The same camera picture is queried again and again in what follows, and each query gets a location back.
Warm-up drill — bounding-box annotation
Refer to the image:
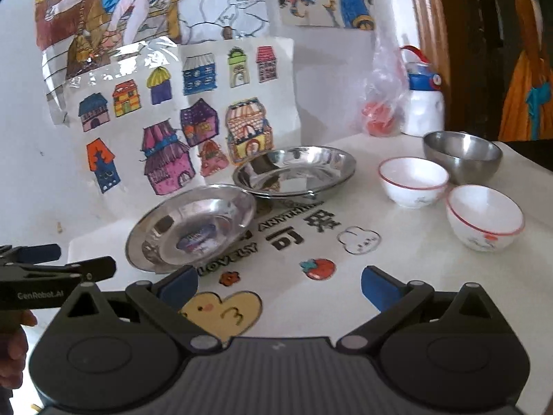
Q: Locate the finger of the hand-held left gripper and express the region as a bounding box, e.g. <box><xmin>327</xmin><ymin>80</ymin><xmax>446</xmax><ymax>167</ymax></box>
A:
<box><xmin>0</xmin><ymin>244</ymin><xmax>62</xmax><ymax>265</ymax></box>
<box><xmin>65</xmin><ymin>256</ymin><xmax>117</xmax><ymax>283</ymax></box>

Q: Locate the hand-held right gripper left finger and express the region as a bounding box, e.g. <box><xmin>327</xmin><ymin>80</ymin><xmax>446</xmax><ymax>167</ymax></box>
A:
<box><xmin>56</xmin><ymin>265</ymin><xmax>217</xmax><ymax>353</ymax></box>

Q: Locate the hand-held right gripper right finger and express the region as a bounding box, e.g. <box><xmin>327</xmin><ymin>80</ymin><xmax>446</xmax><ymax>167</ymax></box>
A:
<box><xmin>336</xmin><ymin>265</ymin><xmax>504</xmax><ymax>352</ymax></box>

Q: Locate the stainless steel plate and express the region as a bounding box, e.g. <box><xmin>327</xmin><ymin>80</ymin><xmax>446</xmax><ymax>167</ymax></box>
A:
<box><xmin>232</xmin><ymin>146</ymin><xmax>357</xmax><ymax>200</ymax></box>
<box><xmin>125</xmin><ymin>184</ymin><xmax>257</xmax><ymax>274</ymax></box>

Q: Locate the white red-rimmed bowl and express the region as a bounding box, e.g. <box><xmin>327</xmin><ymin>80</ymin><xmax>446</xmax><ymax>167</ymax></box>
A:
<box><xmin>378</xmin><ymin>157</ymin><xmax>450</xmax><ymax>209</ymax></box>
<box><xmin>446</xmin><ymin>184</ymin><xmax>525</xmax><ymax>252</ymax></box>

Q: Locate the stainless steel bowl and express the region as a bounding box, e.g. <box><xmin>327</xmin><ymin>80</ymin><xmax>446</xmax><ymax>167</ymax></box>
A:
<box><xmin>422</xmin><ymin>130</ymin><xmax>503</xmax><ymax>185</ymax></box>

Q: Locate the person's left hand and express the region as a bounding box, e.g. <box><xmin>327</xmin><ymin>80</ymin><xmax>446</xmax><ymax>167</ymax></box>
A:
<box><xmin>0</xmin><ymin>309</ymin><xmax>38</xmax><ymax>390</ymax></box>

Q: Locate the white printed table mat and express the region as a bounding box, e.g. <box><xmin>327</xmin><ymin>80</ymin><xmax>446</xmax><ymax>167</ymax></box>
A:
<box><xmin>67</xmin><ymin>132</ymin><xmax>553</xmax><ymax>342</ymax></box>

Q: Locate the coloured houses drawing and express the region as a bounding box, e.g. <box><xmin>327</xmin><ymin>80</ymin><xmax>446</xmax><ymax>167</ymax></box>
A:
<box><xmin>42</xmin><ymin>37</ymin><xmax>303</xmax><ymax>212</ymax></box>

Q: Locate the clear plastic bag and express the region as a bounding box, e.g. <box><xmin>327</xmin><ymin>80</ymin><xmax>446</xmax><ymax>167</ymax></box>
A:
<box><xmin>360</xmin><ymin>30</ymin><xmax>411</xmax><ymax>137</ymax></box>

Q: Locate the white water bottle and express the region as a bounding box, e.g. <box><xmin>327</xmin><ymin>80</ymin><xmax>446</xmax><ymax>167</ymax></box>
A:
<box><xmin>400</xmin><ymin>45</ymin><xmax>446</xmax><ymax>137</ymax></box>

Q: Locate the orange dress figure painting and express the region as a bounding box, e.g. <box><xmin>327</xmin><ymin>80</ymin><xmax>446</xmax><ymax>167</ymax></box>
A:
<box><xmin>499</xmin><ymin>0</ymin><xmax>553</xmax><ymax>141</ymax></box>

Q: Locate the coloured child drawing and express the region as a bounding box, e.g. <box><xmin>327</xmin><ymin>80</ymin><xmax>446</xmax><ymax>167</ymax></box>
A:
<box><xmin>35</xmin><ymin>0</ymin><xmax>271</xmax><ymax>53</ymax></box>

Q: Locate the wooden door frame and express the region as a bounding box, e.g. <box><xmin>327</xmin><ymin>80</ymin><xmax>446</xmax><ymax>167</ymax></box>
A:
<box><xmin>406</xmin><ymin>0</ymin><xmax>476</xmax><ymax>132</ymax></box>

